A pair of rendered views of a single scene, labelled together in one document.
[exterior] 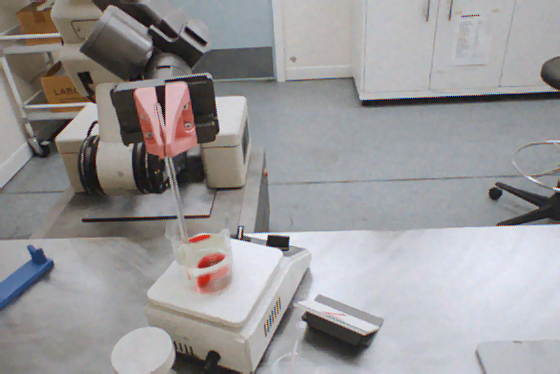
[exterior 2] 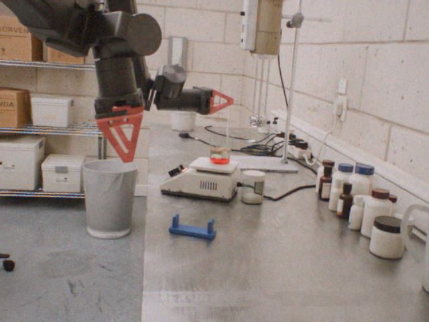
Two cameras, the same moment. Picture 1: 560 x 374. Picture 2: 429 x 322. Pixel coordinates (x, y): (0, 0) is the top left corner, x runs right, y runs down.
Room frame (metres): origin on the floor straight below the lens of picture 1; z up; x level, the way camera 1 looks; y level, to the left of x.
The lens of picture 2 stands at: (0.67, 1.37, 1.14)
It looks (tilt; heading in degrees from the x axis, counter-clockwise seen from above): 13 degrees down; 258
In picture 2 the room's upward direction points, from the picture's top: 4 degrees clockwise
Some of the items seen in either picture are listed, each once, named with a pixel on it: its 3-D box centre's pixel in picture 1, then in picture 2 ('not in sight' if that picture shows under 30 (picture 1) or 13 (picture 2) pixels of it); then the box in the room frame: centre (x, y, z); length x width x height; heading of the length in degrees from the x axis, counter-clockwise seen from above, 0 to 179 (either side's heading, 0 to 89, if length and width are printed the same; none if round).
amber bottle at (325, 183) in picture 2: not in sight; (326, 182); (0.08, 0.12, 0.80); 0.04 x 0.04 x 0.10
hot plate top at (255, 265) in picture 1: (218, 275); (214, 164); (0.40, 0.08, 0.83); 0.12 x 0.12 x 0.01; 66
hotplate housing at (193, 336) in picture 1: (232, 287); (204, 178); (0.43, 0.07, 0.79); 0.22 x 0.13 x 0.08; 156
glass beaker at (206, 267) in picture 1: (201, 254); (220, 150); (0.39, 0.09, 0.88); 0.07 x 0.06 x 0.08; 134
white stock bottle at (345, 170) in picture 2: not in sight; (343, 184); (0.06, 0.17, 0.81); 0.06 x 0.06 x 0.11
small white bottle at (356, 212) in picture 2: not in sight; (356, 212); (0.11, 0.35, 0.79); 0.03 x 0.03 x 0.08
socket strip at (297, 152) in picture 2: not in sight; (290, 144); (-0.06, -0.60, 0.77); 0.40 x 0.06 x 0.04; 86
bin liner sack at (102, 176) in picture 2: not in sight; (110, 198); (0.70, -1.57, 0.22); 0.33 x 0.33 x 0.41
